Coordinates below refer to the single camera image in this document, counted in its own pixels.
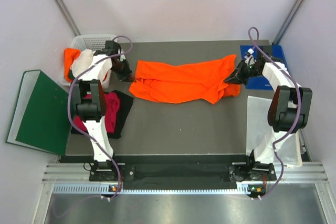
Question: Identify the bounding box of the orange t shirt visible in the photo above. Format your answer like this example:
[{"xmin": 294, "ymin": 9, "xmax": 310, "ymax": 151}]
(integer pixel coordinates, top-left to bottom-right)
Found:
[
  {"xmin": 129, "ymin": 55, "xmax": 240, "ymax": 104},
  {"xmin": 64, "ymin": 48, "xmax": 81, "ymax": 83}
]

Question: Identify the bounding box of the black folded t shirt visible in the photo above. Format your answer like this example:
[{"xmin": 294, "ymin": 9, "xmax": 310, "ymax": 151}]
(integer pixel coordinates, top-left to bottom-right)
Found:
[{"xmin": 70, "ymin": 90, "xmax": 134, "ymax": 140}]

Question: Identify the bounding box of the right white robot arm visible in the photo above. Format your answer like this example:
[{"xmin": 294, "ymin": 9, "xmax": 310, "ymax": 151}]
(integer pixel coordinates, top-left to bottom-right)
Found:
[{"xmin": 225, "ymin": 55, "xmax": 312, "ymax": 183}]

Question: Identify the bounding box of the white t shirt in basket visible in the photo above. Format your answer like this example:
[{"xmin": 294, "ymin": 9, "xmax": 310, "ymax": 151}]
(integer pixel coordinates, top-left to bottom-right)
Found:
[{"xmin": 70, "ymin": 49, "xmax": 93, "ymax": 78}]

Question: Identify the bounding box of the magenta folded t shirt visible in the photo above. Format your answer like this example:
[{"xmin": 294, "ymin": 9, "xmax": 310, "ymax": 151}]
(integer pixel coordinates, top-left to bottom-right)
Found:
[{"xmin": 73, "ymin": 92, "xmax": 120, "ymax": 133}]

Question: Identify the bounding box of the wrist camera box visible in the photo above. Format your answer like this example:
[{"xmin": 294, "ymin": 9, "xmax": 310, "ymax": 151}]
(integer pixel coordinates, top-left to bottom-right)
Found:
[
  {"xmin": 103, "ymin": 40, "xmax": 122, "ymax": 56},
  {"xmin": 257, "ymin": 45, "xmax": 273, "ymax": 61}
]

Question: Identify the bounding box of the slotted grey cable duct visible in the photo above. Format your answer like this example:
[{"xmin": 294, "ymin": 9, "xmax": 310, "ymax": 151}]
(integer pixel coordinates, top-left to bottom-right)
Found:
[{"xmin": 53, "ymin": 184, "xmax": 265, "ymax": 195}]

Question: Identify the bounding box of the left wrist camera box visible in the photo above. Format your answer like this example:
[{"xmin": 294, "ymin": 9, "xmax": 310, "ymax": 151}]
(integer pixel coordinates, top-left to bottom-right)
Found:
[{"xmin": 103, "ymin": 40, "xmax": 122, "ymax": 56}]

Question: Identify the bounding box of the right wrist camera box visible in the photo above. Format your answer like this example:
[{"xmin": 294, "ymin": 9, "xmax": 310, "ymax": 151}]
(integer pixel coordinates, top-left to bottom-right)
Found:
[{"xmin": 257, "ymin": 45, "xmax": 273, "ymax": 61}]

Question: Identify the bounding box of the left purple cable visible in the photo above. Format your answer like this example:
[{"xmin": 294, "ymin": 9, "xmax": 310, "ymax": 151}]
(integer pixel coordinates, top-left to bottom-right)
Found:
[{"xmin": 67, "ymin": 35, "xmax": 133, "ymax": 200}]

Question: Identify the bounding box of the blue folder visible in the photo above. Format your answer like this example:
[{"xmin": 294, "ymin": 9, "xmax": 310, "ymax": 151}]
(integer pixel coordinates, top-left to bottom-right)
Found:
[{"xmin": 240, "ymin": 45, "xmax": 288, "ymax": 90}]

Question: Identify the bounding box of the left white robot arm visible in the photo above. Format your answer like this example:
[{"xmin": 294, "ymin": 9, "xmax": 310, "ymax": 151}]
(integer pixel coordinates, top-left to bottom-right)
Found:
[{"xmin": 68, "ymin": 45, "xmax": 134, "ymax": 181}]

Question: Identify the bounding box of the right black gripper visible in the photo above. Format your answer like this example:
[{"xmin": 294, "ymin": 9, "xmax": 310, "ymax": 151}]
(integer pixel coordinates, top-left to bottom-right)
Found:
[{"xmin": 224, "ymin": 59, "xmax": 261, "ymax": 86}]

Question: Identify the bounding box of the white perforated plastic basket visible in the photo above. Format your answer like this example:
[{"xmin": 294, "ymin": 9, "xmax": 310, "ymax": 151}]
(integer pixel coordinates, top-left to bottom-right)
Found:
[{"xmin": 58, "ymin": 34, "xmax": 116, "ymax": 89}]

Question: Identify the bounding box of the green ring binder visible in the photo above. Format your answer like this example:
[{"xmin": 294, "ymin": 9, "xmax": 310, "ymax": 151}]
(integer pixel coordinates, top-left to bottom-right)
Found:
[{"xmin": 6, "ymin": 70, "xmax": 71, "ymax": 155}]

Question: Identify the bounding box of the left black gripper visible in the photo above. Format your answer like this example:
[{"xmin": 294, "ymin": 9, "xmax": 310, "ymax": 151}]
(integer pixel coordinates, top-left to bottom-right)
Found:
[{"xmin": 110, "ymin": 58, "xmax": 135, "ymax": 83}]

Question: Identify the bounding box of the aluminium frame rail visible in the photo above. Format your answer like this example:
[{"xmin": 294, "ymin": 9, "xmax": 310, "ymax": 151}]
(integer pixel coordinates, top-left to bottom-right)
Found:
[{"xmin": 43, "ymin": 162, "xmax": 328, "ymax": 184}]

